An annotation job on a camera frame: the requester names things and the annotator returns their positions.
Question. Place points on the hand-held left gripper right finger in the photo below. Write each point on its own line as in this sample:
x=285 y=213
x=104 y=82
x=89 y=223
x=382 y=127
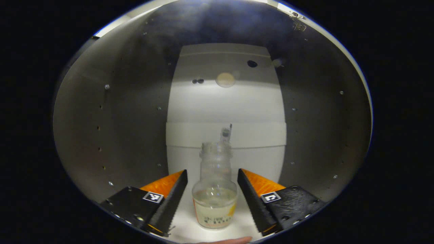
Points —
x=254 y=203

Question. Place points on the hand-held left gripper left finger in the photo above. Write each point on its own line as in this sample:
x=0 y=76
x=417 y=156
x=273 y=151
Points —
x=171 y=203

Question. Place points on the clear glass bottle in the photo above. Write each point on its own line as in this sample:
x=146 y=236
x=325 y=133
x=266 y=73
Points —
x=214 y=203

